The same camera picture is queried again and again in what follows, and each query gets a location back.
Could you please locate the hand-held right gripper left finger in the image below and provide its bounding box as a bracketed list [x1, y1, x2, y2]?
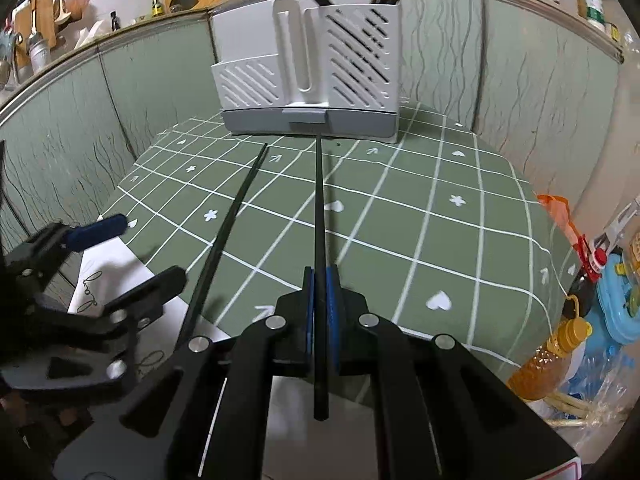
[120, 265, 318, 480]

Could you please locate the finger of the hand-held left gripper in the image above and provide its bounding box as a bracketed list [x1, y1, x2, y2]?
[10, 213, 129, 281]
[75, 266, 189, 341]

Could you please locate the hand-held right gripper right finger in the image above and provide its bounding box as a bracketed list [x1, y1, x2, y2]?
[324, 265, 531, 480]

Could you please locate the white plastic utensil holder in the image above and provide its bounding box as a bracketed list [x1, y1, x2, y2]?
[209, 0, 403, 145]

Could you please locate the green checked tablecloth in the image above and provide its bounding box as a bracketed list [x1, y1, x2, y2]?
[67, 102, 583, 373]

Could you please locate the metal canister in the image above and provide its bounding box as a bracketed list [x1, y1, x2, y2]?
[29, 35, 53, 75]

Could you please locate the white plastic bag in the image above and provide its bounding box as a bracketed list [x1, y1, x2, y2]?
[75, 22, 108, 48]

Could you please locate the amber cooking oil bottle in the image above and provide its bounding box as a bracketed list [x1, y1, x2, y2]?
[507, 305, 593, 401]

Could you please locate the hanging wooden cutting board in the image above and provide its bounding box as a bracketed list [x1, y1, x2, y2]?
[12, 0, 56, 68]

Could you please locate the orange plastic bag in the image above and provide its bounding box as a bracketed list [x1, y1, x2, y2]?
[537, 194, 586, 261]

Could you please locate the dark bottle with red cap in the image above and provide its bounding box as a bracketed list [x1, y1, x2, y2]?
[565, 235, 608, 321]

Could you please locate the blue plastic toy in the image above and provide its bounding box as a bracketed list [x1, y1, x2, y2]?
[582, 252, 640, 346]

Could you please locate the pale green kitchen cabinet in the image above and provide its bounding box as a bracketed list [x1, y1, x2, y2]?
[0, 0, 623, 261]

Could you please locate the green label bottle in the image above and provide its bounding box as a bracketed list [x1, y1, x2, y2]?
[580, 0, 607, 31]

